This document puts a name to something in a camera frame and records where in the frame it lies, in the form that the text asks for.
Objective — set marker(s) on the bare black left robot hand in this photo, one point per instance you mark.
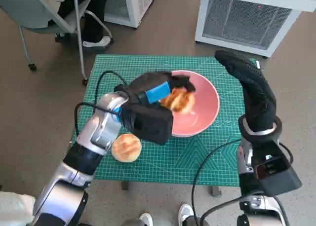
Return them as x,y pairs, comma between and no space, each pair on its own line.
153,85

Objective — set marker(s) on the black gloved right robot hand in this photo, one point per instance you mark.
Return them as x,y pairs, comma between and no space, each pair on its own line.
256,95

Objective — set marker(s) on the long toy bread loaf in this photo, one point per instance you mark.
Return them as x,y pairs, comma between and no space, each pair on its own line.
181,101

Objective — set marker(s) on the pink bowl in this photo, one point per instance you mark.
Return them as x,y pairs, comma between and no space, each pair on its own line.
205,105

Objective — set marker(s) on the round toy bread bun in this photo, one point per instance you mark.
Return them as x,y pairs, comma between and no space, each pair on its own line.
126,148

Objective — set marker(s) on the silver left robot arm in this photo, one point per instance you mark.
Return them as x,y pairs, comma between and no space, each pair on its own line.
98,127

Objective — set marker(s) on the green cutting mat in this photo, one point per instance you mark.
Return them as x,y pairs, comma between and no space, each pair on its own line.
168,157

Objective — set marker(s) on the large white grille cabinet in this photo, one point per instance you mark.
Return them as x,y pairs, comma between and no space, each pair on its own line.
247,21

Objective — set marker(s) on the small white grille cabinet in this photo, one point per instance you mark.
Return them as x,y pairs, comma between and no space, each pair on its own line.
135,6

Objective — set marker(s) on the person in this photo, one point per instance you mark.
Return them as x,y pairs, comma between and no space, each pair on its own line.
95,18

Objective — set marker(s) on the person's white shoe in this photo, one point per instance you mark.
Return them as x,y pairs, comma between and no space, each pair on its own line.
185,212
146,219

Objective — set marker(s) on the grey chair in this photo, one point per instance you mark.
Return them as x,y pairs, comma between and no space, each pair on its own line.
37,13

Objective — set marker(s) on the white cloth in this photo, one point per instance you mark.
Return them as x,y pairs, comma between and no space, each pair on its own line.
14,208

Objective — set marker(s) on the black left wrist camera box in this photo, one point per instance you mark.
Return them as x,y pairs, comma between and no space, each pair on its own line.
150,122

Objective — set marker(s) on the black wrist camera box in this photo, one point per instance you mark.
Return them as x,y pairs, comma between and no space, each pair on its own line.
150,122
276,171

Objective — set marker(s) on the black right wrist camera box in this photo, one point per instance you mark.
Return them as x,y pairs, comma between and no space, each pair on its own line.
276,171

